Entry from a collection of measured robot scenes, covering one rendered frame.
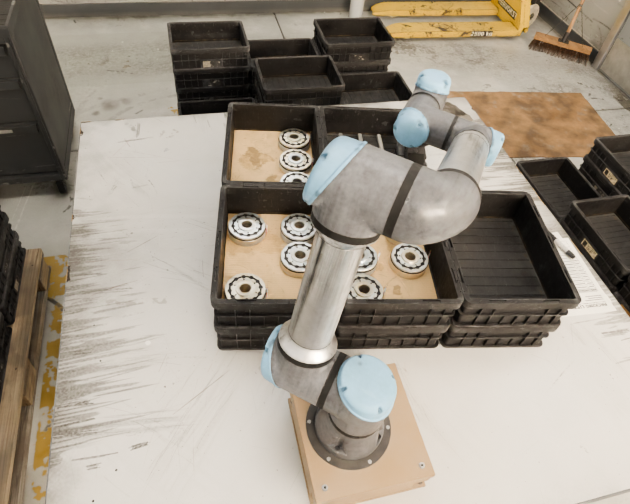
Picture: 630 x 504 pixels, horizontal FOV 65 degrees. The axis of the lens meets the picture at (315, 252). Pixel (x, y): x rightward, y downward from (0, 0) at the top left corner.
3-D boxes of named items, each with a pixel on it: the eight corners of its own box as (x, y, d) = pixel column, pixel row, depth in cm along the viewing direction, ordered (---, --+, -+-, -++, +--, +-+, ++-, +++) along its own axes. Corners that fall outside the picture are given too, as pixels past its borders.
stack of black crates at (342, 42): (366, 86, 322) (379, 16, 288) (381, 112, 304) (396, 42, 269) (307, 89, 313) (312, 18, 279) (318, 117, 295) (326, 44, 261)
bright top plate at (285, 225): (315, 242, 135) (315, 241, 135) (278, 238, 135) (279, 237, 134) (318, 216, 142) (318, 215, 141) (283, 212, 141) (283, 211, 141)
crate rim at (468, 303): (579, 309, 122) (584, 303, 120) (463, 309, 119) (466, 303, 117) (525, 197, 147) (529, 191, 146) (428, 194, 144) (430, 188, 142)
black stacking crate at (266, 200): (334, 330, 123) (339, 304, 114) (213, 331, 120) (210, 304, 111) (323, 216, 148) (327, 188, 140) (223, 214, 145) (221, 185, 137)
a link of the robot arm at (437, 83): (412, 79, 105) (424, 62, 110) (401, 122, 114) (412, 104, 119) (447, 90, 103) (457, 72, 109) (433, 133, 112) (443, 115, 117)
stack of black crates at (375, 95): (386, 122, 297) (398, 70, 272) (403, 153, 279) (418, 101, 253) (322, 127, 289) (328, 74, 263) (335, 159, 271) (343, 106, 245)
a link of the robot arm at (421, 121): (447, 131, 98) (461, 104, 104) (395, 111, 100) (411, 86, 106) (435, 161, 104) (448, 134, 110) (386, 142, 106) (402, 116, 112)
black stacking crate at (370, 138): (419, 217, 152) (429, 189, 143) (324, 215, 149) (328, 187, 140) (398, 137, 177) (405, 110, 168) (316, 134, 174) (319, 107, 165)
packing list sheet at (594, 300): (621, 310, 149) (622, 309, 148) (555, 322, 144) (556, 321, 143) (562, 231, 169) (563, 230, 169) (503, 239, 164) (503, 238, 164)
